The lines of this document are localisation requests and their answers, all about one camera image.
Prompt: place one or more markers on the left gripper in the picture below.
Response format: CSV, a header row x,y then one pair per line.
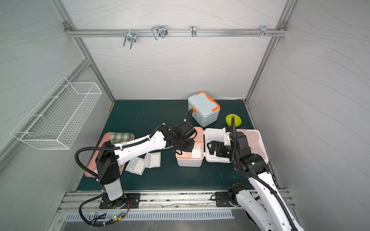
x,y
183,141

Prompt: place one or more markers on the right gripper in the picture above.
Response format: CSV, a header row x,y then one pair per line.
x,y
221,147

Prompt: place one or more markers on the white box peach handle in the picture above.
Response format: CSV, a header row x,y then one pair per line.
x,y
203,137

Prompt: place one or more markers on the blue box orange handle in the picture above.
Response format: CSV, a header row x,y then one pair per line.
x,y
205,109

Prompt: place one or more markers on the pink first aid box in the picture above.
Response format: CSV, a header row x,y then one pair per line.
x,y
256,143

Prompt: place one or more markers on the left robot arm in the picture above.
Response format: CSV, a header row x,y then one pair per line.
x,y
111,156

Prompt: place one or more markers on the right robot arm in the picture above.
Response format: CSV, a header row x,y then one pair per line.
x,y
268,210

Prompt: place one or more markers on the green bowl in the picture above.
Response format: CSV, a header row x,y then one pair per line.
x,y
236,118

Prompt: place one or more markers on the green table mat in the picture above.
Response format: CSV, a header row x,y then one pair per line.
x,y
141,117

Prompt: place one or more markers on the green checkered cloth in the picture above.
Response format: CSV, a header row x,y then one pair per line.
x,y
121,137

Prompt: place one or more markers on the pink tray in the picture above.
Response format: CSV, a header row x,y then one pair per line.
x,y
92,164

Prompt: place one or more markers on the metal u-bolt clamp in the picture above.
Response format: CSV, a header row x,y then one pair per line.
x,y
159,31

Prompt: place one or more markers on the metal hook clamp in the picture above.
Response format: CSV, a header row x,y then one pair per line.
x,y
130,38

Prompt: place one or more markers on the aluminium crossbar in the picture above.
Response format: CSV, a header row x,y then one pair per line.
x,y
181,33

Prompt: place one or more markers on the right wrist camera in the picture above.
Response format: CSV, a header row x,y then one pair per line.
x,y
226,134

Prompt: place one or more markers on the small metal bracket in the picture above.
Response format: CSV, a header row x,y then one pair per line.
x,y
193,31

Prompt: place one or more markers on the metal screw bracket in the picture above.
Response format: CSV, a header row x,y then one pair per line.
x,y
263,33

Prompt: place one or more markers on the white wire basket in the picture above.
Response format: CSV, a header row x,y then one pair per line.
x,y
55,122

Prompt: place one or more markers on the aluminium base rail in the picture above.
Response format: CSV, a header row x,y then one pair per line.
x,y
149,200

